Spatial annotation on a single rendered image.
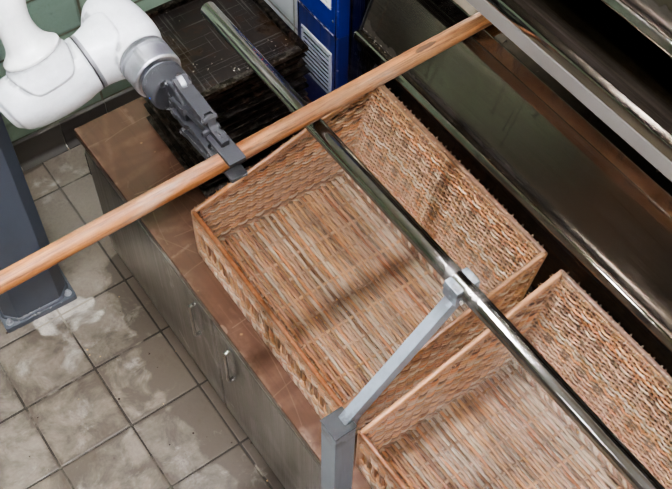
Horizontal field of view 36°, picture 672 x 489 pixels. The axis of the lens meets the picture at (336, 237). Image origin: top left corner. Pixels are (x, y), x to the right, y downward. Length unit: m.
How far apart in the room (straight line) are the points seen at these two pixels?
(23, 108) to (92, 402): 1.19
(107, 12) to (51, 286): 1.23
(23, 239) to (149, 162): 0.43
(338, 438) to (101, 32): 0.77
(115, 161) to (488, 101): 0.93
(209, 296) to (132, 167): 0.40
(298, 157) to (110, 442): 0.94
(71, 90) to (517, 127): 0.79
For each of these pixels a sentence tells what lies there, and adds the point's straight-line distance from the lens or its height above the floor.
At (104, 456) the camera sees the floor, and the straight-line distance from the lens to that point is 2.71.
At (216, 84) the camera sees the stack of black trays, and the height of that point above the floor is 0.90.
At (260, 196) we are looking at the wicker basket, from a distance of 2.23.
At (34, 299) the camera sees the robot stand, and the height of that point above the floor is 0.07.
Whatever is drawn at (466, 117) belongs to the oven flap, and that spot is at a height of 0.97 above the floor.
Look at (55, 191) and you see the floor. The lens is 3.18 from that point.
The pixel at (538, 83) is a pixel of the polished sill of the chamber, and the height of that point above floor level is 1.17.
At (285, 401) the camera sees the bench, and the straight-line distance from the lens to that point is 2.07.
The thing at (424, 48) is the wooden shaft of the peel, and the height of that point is 1.21.
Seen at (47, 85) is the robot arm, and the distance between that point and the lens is 1.75.
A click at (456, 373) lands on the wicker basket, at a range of 1.96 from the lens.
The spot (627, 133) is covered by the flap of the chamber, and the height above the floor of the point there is 1.40.
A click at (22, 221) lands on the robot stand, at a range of 2.63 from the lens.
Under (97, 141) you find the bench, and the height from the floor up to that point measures 0.58.
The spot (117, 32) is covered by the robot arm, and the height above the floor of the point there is 1.25.
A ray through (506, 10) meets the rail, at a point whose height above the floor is 1.43.
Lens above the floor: 2.44
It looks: 55 degrees down
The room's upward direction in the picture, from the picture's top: 1 degrees clockwise
